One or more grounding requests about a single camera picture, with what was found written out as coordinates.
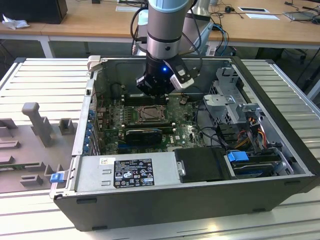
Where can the pale blue teach pendant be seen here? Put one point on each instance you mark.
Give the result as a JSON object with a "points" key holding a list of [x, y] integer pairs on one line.
{"points": [[209, 28]]}

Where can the crumpled white paper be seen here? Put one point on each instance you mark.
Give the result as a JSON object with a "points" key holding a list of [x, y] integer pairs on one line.
{"points": [[15, 23]]}

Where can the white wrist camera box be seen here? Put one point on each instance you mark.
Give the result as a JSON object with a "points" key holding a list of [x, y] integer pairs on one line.
{"points": [[181, 82]]}

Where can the wooden desk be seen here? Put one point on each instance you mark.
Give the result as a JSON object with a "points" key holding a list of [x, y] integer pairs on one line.
{"points": [[87, 20]]}

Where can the black RAM slot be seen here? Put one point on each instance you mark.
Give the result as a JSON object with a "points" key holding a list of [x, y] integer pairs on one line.
{"points": [[131, 95], [132, 103], [132, 98], [150, 125], [130, 122]]}

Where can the blue disk carrier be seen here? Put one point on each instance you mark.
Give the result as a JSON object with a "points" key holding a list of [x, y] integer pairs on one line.
{"points": [[237, 156]]}

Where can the black plastic shroud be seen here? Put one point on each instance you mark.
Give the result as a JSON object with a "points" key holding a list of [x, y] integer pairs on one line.
{"points": [[200, 165]]}

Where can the white flat sheet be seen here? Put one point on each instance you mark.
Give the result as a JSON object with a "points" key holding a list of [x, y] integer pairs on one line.
{"points": [[262, 16]]}

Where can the dark hard disk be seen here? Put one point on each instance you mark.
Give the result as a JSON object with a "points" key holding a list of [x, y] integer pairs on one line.
{"points": [[250, 171]]}

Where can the CPU socket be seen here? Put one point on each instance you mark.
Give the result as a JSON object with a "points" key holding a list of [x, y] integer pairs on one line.
{"points": [[163, 121]]}

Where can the silver power supply with label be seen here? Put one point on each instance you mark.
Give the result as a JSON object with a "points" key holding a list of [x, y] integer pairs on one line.
{"points": [[90, 175]]}

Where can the black cylinder component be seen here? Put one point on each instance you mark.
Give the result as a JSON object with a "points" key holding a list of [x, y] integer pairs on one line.
{"points": [[116, 90]]}

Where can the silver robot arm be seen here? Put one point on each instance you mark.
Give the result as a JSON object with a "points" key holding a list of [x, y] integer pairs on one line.
{"points": [[163, 25]]}

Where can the blue plastic case latch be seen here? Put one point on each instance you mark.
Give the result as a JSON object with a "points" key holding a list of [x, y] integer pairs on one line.
{"points": [[56, 178]]}

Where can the coin cell battery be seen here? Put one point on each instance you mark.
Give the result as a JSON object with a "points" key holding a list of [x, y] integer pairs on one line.
{"points": [[184, 100]]}

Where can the grey parts rack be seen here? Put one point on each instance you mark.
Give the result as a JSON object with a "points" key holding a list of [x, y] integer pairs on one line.
{"points": [[25, 150]]}

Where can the green motherboard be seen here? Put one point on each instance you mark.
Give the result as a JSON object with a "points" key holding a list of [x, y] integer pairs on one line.
{"points": [[185, 125]]}

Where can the open black PC case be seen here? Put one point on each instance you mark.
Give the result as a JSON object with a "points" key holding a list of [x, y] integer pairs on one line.
{"points": [[175, 207]]}

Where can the black graphics card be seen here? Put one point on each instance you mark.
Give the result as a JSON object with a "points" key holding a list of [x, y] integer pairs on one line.
{"points": [[142, 137]]}

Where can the black computer tower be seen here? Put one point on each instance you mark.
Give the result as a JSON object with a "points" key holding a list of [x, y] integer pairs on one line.
{"points": [[32, 10]]}

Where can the blue slot retainer clip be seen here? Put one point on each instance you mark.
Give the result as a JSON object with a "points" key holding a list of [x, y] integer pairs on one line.
{"points": [[87, 137], [91, 114], [89, 128], [86, 144]]}

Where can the metal CPU locking lever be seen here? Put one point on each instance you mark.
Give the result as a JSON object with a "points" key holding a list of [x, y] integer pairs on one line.
{"points": [[150, 122], [150, 106]]}

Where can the silver metal drive cage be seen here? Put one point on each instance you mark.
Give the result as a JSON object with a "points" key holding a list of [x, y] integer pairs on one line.
{"points": [[225, 102]]}

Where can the small white labelled box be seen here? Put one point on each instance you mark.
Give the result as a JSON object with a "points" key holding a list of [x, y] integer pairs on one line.
{"points": [[211, 51]]}

